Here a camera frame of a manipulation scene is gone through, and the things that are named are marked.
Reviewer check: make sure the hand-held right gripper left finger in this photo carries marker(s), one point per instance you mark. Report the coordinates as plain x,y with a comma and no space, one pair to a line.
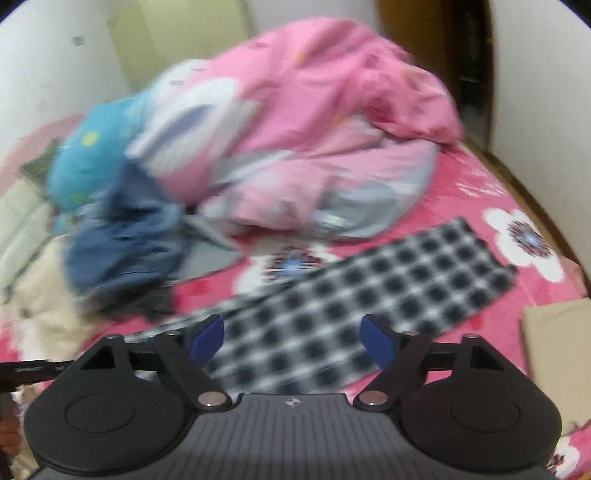
205,344

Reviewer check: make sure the blue dotted quilt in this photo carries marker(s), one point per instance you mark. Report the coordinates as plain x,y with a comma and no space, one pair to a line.
87,157

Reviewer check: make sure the folded beige cloth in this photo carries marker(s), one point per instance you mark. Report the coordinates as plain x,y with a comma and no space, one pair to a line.
558,350

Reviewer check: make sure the wooden door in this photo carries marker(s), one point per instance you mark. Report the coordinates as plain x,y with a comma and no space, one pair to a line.
411,32

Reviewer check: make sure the pale yellow wardrobe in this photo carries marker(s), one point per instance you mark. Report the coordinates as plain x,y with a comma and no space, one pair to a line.
184,37

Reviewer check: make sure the pink floral blanket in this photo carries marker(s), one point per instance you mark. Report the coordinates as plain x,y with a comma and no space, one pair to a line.
438,198

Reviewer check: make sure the grey cloth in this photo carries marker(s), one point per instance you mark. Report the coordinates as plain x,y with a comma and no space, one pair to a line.
207,258

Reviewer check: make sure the cream quilted cushion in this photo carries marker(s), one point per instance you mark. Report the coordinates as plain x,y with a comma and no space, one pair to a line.
18,221

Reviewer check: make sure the blue jeans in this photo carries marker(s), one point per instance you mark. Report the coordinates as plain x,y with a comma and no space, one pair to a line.
124,240

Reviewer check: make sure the pink duvet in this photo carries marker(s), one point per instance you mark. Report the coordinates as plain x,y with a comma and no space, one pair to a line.
323,115

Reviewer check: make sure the pink cloth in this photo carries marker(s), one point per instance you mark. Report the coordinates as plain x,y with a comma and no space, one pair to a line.
577,277

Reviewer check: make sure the dark patterned pillow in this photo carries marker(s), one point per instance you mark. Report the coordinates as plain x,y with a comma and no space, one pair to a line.
39,166

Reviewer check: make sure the pink headboard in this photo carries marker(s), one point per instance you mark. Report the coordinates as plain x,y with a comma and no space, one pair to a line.
37,138

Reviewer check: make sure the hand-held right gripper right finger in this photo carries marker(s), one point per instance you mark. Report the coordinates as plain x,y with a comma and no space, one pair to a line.
378,344

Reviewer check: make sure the black white plaid shirt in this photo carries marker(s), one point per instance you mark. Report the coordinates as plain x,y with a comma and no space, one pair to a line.
369,286

